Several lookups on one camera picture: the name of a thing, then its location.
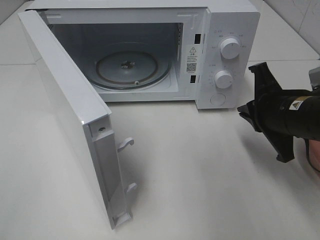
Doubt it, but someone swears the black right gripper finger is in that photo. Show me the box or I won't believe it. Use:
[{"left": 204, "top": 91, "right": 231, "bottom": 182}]
[
  {"left": 237, "top": 100, "right": 255, "bottom": 115},
  {"left": 239, "top": 112, "right": 259, "bottom": 132}
]

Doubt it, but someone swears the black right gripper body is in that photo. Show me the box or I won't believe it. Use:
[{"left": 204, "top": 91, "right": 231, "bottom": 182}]
[{"left": 248, "top": 62, "right": 298, "bottom": 163}]

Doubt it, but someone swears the white round door button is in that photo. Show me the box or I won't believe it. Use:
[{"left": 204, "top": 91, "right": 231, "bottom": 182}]
[{"left": 210, "top": 93, "right": 226, "bottom": 106}]

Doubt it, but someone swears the pink round plate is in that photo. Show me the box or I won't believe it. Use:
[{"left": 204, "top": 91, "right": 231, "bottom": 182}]
[{"left": 307, "top": 140, "right": 320, "bottom": 173}]

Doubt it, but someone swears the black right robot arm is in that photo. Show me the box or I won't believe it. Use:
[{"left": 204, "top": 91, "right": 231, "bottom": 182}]
[{"left": 237, "top": 62, "right": 320, "bottom": 163}]

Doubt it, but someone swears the white lower microwave knob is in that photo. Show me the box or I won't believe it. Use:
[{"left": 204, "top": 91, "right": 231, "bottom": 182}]
[{"left": 214, "top": 70, "right": 234, "bottom": 89}]

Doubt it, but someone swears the white microwave knob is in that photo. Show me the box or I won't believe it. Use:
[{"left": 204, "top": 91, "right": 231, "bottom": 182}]
[
  {"left": 214, "top": 70, "right": 234, "bottom": 89},
  {"left": 220, "top": 37, "right": 241, "bottom": 60}
]

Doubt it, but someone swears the white upper microwave knob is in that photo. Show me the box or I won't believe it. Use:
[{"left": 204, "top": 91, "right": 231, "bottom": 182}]
[{"left": 220, "top": 37, "right": 241, "bottom": 60}]

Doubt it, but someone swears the white microwave oven body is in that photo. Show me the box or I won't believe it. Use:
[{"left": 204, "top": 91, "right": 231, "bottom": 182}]
[{"left": 23, "top": 0, "right": 260, "bottom": 109}]

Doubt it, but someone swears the glass microwave turntable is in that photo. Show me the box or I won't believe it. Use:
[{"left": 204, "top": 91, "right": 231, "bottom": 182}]
[{"left": 83, "top": 42, "right": 172, "bottom": 91}]

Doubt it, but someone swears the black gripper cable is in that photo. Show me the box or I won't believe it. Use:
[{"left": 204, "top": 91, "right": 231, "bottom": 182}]
[{"left": 304, "top": 138, "right": 320, "bottom": 172}]

